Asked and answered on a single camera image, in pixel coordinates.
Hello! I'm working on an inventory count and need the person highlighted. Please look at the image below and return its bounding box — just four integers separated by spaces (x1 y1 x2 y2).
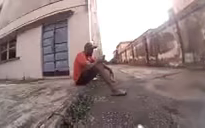
72 41 128 97

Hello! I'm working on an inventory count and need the grey asphalt road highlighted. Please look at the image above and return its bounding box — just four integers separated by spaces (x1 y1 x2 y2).
65 63 205 128

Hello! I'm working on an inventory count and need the pale building with blue door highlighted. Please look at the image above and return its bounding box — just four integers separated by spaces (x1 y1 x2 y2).
0 0 104 81

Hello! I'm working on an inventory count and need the grey concrete pavement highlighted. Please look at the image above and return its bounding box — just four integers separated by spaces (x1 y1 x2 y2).
0 77 88 128

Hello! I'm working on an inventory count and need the long weathered wall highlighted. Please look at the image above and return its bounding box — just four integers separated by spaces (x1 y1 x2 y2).
112 0 205 69

